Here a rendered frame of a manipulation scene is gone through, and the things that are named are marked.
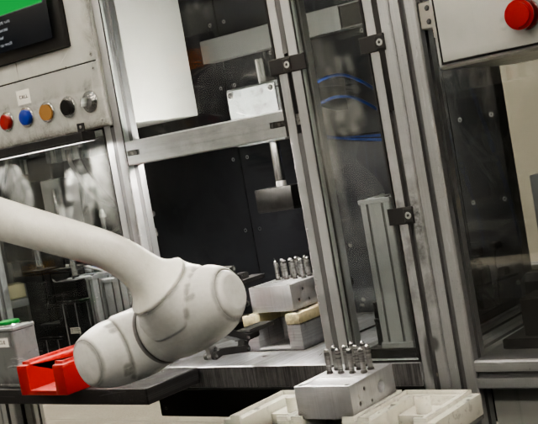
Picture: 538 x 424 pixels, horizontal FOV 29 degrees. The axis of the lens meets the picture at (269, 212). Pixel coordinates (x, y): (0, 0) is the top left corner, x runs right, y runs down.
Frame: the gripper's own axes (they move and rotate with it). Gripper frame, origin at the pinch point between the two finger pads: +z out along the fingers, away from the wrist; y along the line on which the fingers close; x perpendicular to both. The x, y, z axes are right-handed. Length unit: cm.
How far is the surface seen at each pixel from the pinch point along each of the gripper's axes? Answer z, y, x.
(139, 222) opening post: -5.0, 17.4, 19.5
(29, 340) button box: -15.1, -1.4, 44.1
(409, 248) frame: -5.4, 7.4, -36.4
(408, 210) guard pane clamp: -5.7, 13.3, -37.6
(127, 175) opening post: -5.4, 26.4, 19.9
